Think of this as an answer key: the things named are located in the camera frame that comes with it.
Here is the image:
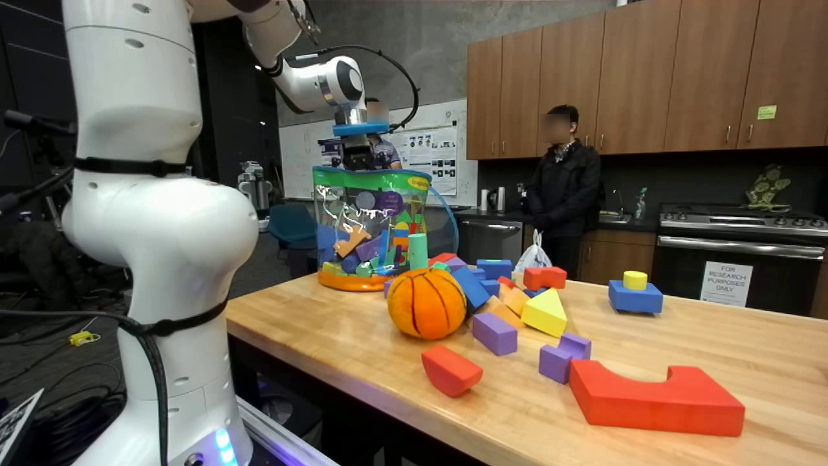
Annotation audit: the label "white wall board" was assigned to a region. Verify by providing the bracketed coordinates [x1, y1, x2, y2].
[277, 95, 481, 209]

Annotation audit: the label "teal chair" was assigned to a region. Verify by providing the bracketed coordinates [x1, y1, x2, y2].
[267, 199, 321, 258]

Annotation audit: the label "green foam cylinder block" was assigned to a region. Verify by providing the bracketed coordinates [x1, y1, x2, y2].
[406, 231, 433, 272]

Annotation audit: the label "yellow foam cylinder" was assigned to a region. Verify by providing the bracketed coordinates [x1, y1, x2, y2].
[620, 266, 651, 294]

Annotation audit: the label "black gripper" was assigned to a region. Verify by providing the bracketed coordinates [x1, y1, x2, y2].
[318, 135, 402, 174]

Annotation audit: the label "wooden lower cabinet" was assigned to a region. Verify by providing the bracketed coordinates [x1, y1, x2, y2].
[808, 256, 828, 320]
[574, 225, 659, 288]

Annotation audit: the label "small red foam block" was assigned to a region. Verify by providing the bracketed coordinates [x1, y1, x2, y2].
[420, 342, 487, 402]

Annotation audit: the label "black electronic box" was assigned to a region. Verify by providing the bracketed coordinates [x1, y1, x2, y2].
[651, 205, 828, 318]

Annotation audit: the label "green potted plant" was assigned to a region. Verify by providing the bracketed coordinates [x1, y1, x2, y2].
[742, 164, 794, 213]

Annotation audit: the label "wooden upper cabinets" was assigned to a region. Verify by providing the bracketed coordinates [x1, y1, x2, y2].
[464, 0, 828, 164]

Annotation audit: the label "tan block with stripes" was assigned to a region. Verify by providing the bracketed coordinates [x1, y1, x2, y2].
[333, 219, 373, 261]

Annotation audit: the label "large red arch block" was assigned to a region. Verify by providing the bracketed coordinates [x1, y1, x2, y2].
[566, 357, 747, 439]

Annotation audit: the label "red rectangular foam block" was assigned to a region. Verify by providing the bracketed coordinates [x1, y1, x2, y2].
[519, 265, 569, 294]

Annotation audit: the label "orange plush basketball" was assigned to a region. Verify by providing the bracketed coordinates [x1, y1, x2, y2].
[386, 266, 470, 345]

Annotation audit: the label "clear plastic toy basket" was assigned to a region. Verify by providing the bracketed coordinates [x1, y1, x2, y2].
[311, 164, 435, 294]

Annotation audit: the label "steel canister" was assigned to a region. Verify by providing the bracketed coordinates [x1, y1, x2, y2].
[475, 183, 513, 214]

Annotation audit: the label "stainless steel dishwasher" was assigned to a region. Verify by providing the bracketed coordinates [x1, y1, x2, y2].
[453, 213, 531, 266]

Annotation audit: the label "blue flat foam block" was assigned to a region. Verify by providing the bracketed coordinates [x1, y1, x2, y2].
[474, 256, 518, 283]

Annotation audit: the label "blue square base block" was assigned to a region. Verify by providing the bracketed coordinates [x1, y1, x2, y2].
[606, 276, 667, 318]

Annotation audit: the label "person in black jacket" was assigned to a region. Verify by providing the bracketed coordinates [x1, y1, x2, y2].
[523, 104, 607, 279]

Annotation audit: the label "yellow item on floor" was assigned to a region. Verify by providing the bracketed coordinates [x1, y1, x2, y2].
[68, 325, 103, 350]

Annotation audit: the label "white plastic bag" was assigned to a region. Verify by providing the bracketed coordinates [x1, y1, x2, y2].
[510, 228, 553, 288]

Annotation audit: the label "yellow triangular foam block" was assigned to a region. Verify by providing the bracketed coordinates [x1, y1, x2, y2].
[518, 284, 572, 342]

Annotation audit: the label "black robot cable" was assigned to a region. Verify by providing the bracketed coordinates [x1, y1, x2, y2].
[0, 294, 232, 466]

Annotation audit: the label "small blue foam block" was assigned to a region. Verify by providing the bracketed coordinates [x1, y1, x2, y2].
[312, 222, 342, 266]

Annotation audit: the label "white paper sign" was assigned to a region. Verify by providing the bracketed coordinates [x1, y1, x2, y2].
[697, 258, 756, 310]

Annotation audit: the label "purple rectangular foam block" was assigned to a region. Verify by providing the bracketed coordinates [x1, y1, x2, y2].
[469, 307, 519, 360]

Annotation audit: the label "person behind robot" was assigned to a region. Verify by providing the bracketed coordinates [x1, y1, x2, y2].
[359, 95, 387, 124]

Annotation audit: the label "tan foam block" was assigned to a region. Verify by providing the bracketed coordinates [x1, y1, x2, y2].
[497, 279, 531, 318]
[484, 294, 526, 332]

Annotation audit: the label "large blue foam block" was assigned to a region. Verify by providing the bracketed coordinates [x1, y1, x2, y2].
[448, 265, 494, 314]

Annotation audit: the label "purple stepped foam block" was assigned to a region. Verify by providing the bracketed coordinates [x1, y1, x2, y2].
[535, 332, 594, 389]

